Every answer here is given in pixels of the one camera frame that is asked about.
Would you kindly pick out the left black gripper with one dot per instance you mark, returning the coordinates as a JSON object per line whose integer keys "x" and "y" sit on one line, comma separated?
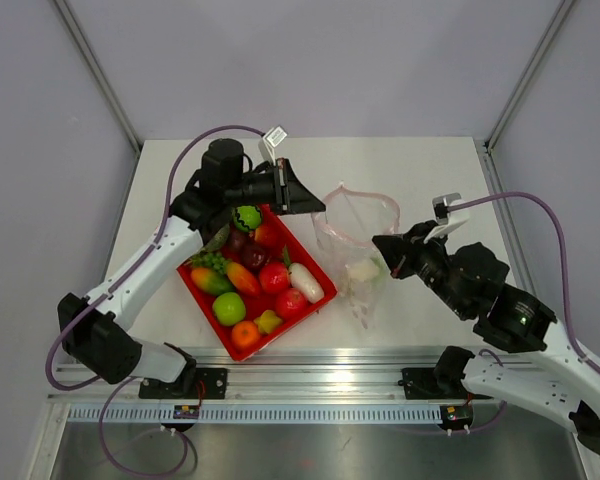
{"x": 289, "y": 195}

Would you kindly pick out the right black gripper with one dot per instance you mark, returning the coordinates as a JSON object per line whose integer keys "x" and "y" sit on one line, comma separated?
{"x": 400, "y": 251}

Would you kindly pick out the clear zip top bag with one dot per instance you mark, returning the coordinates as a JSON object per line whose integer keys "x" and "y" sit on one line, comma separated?
{"x": 344, "y": 234}

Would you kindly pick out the white cauliflower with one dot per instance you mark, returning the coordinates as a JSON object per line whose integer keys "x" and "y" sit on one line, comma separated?
{"x": 364, "y": 273}

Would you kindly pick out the red apple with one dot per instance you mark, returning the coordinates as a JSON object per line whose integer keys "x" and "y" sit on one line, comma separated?
{"x": 290, "y": 303}

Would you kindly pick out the yellow starfruit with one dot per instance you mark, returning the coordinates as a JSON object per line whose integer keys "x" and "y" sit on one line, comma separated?
{"x": 268, "y": 322}

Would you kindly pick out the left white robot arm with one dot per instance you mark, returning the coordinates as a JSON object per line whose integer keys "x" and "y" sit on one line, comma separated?
{"x": 94, "y": 328}

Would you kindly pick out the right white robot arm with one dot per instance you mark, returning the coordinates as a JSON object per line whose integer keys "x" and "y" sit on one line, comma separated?
{"x": 569, "y": 391}

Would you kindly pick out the green toy melon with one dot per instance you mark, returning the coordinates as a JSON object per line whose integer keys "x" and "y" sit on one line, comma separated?
{"x": 247, "y": 218}

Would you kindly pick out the dark red plum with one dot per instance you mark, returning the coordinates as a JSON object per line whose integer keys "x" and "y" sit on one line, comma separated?
{"x": 254, "y": 257}

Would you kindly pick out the red tomato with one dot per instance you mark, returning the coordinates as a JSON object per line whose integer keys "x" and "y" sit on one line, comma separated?
{"x": 274, "y": 278}

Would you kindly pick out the white radish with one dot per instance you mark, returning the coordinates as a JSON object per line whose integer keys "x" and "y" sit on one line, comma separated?
{"x": 302, "y": 279}

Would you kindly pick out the red plastic tray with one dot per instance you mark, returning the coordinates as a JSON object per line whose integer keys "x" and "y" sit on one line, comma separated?
{"x": 290, "y": 251}

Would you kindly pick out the red orange mango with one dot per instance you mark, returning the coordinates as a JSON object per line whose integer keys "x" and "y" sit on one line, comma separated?
{"x": 243, "y": 279}

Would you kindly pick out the green grapes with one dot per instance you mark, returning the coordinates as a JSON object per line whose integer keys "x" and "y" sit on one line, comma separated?
{"x": 215, "y": 261}

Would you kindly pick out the yellow green mango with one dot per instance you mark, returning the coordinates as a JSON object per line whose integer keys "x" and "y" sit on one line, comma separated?
{"x": 210, "y": 282}

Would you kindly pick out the green apple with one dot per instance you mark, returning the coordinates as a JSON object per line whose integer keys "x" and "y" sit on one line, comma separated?
{"x": 229, "y": 309}

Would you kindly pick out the orange fruit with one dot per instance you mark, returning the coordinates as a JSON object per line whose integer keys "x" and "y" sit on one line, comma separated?
{"x": 244, "y": 335}

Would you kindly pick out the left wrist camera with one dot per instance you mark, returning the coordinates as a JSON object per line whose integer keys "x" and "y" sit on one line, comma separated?
{"x": 269, "y": 141}

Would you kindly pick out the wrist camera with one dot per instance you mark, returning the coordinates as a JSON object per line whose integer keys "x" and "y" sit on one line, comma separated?
{"x": 269, "y": 141}
{"x": 447, "y": 220}

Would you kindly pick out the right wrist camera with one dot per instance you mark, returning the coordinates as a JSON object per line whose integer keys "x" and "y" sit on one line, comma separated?
{"x": 447, "y": 220}

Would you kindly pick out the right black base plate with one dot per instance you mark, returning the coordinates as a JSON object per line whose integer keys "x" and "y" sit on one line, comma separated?
{"x": 420, "y": 382}

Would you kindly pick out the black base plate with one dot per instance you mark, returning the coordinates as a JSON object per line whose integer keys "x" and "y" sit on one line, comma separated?
{"x": 420, "y": 382}
{"x": 192, "y": 383}

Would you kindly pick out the left aluminium frame post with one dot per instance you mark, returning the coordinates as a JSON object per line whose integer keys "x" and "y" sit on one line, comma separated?
{"x": 78, "y": 37}

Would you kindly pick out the aluminium frame post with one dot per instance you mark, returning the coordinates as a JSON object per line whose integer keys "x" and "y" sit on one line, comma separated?
{"x": 78, "y": 37}
{"x": 530, "y": 71}

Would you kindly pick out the aluminium mounting rail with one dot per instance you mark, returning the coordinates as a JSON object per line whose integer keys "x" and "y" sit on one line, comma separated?
{"x": 296, "y": 376}

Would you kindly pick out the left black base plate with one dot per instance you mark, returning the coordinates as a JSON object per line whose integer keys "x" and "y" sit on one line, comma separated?
{"x": 192, "y": 383}

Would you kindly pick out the white slotted cable duct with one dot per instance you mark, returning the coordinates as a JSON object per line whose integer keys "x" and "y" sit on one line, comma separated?
{"x": 258, "y": 414}

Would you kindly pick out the right aluminium frame post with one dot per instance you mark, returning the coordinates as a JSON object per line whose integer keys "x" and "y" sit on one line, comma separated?
{"x": 530, "y": 71}

